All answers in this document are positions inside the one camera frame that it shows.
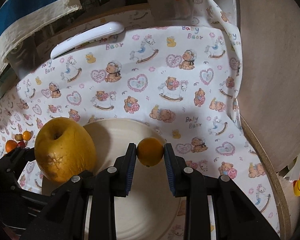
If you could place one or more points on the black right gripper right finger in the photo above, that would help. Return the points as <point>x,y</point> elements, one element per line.
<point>236,217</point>

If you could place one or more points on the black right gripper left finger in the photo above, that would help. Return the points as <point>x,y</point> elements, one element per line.
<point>84,207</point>

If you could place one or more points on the large orange tangerine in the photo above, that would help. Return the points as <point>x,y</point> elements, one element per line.
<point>10,145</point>

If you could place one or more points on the yellow cherry tomato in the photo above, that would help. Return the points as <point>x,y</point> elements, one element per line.
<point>26,135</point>

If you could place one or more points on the small orange kumquat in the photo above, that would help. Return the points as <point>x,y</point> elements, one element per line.
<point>150,151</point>

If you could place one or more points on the red cherry tomato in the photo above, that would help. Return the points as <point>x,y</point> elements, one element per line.
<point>21,144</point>

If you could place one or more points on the large yellow pomelo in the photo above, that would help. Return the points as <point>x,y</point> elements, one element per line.
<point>62,149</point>

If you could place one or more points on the cream round plate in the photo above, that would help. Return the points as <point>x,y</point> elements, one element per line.
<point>149,210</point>

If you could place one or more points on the brown longan fruit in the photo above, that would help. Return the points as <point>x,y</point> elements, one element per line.
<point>18,137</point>

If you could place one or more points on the wooden round board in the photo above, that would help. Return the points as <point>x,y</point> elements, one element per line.
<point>270,94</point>

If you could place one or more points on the baby bear print cloth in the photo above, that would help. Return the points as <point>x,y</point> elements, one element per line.
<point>180,83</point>

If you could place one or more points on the striped Paris canvas cloth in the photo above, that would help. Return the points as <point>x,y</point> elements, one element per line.
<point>19,19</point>

